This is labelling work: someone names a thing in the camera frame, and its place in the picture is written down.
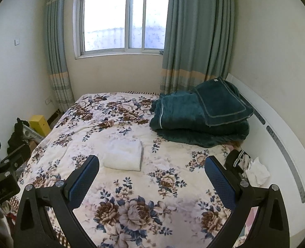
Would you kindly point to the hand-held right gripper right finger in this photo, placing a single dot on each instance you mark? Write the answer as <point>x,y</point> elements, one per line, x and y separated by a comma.
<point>221,184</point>

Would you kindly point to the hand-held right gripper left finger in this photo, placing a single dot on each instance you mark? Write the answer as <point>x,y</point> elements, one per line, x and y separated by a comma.
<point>82,184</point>

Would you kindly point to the white small garment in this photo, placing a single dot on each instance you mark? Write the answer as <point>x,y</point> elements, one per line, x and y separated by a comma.
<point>122,155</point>

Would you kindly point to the black clothing pile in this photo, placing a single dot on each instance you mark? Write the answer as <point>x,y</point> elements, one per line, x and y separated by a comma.
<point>17,134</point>

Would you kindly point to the black cloth item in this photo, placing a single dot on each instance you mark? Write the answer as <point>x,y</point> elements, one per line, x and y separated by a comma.
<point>231,162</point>

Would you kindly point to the white plastic item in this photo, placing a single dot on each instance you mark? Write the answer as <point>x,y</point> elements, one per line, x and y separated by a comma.
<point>32,133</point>

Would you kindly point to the crumpled white cloth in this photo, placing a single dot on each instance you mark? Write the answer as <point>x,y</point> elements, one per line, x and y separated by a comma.
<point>257,173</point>

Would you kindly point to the yellow box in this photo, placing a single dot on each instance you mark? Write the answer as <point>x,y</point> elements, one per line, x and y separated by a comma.
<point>40,125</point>

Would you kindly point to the pink cloth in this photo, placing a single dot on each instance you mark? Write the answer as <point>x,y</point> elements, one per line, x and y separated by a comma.
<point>252,222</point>

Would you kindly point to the white bed headboard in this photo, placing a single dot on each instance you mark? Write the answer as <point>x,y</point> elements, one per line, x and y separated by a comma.
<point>279,139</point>

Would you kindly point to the dark green quilt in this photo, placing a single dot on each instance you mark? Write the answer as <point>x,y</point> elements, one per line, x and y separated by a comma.
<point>183,118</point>

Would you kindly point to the dark green pillow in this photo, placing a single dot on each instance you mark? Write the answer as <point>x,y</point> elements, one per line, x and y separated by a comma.
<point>222,100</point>

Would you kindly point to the narrow green striped curtain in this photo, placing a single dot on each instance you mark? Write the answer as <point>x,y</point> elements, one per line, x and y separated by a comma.
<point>58,56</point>

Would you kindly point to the wide green striped curtain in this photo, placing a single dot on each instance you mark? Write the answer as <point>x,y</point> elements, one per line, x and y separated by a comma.
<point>196,36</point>

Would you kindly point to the white framed window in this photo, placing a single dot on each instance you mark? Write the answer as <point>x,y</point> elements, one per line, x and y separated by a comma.
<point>121,18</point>

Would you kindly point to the wall socket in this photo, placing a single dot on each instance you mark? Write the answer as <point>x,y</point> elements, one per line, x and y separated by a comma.
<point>48,101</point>

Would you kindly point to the white wall switch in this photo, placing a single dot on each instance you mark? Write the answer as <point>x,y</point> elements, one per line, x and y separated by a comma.
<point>17,41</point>

